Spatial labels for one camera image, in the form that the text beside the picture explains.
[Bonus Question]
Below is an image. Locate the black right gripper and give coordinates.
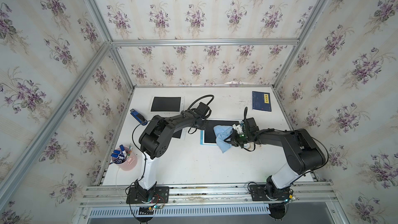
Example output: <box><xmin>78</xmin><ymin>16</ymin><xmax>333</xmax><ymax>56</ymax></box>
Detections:
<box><xmin>224</xmin><ymin>130</ymin><xmax>250</xmax><ymax>148</ymax></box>

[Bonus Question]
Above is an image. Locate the blue framed drawing tablet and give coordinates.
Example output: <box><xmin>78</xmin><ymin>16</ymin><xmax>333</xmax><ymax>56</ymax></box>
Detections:
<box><xmin>200</xmin><ymin>119</ymin><xmax>241</xmax><ymax>145</ymax></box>

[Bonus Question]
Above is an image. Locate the light blue cloth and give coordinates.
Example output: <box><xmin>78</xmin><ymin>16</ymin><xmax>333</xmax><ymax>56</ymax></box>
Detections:
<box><xmin>213</xmin><ymin>125</ymin><xmax>233</xmax><ymax>153</ymax></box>

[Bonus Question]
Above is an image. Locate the white drawing tablet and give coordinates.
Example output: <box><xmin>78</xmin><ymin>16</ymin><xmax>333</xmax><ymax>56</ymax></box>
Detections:
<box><xmin>172</xmin><ymin>128</ymin><xmax>187</xmax><ymax>140</ymax></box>
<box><xmin>149</xmin><ymin>96</ymin><xmax>184</xmax><ymax>113</ymax></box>

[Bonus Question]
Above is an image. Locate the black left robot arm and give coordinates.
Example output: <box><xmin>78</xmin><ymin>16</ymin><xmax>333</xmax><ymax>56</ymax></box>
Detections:
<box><xmin>125</xmin><ymin>94</ymin><xmax>215</xmax><ymax>203</ymax></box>

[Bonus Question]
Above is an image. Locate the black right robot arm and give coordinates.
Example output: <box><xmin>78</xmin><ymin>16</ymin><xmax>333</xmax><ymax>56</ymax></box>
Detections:
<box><xmin>224</xmin><ymin>108</ymin><xmax>329</xmax><ymax>201</ymax></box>

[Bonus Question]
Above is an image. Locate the dark blue book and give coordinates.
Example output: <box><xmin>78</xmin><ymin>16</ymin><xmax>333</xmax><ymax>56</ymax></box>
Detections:
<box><xmin>252</xmin><ymin>91</ymin><xmax>272</xmax><ymax>112</ymax></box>

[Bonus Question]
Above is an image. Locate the pink pen cup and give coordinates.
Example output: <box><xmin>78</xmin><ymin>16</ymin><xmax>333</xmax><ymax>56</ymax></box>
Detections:
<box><xmin>109</xmin><ymin>145</ymin><xmax>138</xmax><ymax>171</ymax></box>

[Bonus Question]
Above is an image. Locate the small green circuit board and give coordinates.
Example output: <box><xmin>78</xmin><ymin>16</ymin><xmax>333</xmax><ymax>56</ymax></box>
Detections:
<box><xmin>138</xmin><ymin>204</ymin><xmax>164</xmax><ymax>216</ymax></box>

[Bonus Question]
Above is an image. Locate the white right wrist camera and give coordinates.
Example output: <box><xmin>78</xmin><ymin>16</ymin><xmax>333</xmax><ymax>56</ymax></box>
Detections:
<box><xmin>232</xmin><ymin>123</ymin><xmax>245</xmax><ymax>135</ymax></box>

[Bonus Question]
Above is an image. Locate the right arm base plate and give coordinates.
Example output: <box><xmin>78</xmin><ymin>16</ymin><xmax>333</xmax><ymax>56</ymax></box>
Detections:
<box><xmin>247</xmin><ymin>183</ymin><xmax>293</xmax><ymax>202</ymax></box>

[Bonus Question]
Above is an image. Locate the white vented cable duct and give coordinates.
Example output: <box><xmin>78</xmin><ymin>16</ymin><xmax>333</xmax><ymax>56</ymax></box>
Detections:
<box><xmin>89</xmin><ymin>204</ymin><xmax>271</xmax><ymax>218</ymax></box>

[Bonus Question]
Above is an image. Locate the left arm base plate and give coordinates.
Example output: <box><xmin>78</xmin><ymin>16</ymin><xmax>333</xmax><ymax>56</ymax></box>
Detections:
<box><xmin>126</xmin><ymin>186</ymin><xmax>170</xmax><ymax>204</ymax></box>

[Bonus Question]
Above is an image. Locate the aluminium mounting rail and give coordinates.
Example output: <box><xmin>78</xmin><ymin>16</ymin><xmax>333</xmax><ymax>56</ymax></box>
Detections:
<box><xmin>78</xmin><ymin>181</ymin><xmax>338</xmax><ymax>207</ymax></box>

